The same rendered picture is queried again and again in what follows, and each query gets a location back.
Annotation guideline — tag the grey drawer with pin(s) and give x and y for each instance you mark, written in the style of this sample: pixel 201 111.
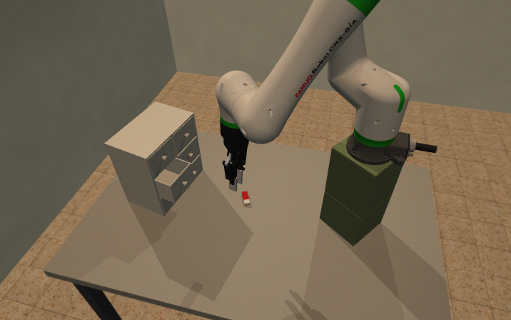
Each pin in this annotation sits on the grey drawer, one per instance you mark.
pixel 196 166
pixel 161 157
pixel 172 182
pixel 184 134
pixel 166 205
pixel 190 152

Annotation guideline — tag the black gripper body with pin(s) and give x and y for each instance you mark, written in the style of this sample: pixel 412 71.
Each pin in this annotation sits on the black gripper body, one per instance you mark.
pixel 233 148

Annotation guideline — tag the small beige chest of drawers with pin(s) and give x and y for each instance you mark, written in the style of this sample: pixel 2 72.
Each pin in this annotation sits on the small beige chest of drawers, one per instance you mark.
pixel 130 148

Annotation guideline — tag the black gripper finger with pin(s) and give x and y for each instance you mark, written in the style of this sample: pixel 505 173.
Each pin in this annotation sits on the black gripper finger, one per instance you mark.
pixel 240 166
pixel 230 168

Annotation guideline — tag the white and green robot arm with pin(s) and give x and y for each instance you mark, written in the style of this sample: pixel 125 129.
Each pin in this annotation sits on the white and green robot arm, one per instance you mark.
pixel 379 96

